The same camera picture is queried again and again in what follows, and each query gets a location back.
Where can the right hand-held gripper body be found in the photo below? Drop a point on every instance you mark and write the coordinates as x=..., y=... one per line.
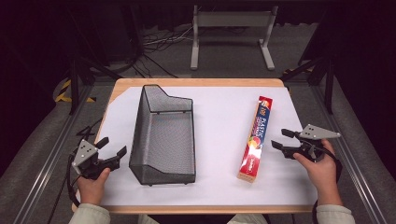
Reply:
x=311, y=141

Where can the black tripod stand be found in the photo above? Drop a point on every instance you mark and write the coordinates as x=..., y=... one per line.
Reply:
x=82, y=68
x=320, y=71

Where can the red plastic wrap box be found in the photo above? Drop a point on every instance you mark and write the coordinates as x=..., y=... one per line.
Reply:
x=256, y=140

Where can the yellow black hazard tape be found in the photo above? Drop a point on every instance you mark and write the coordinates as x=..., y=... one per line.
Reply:
x=67, y=91

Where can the person's right hand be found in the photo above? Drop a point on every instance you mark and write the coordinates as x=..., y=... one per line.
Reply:
x=322, y=174

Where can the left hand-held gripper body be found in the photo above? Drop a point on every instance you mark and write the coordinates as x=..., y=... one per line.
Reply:
x=85, y=157

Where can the aluminium floor rail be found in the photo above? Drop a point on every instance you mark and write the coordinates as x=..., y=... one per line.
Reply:
x=46, y=155
x=348, y=149

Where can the white paper table cover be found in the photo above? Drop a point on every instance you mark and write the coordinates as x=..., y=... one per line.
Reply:
x=218, y=130

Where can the white metal stand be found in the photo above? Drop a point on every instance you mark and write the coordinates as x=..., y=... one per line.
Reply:
x=233, y=34

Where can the person's left hand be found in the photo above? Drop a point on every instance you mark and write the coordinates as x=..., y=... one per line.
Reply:
x=92, y=186

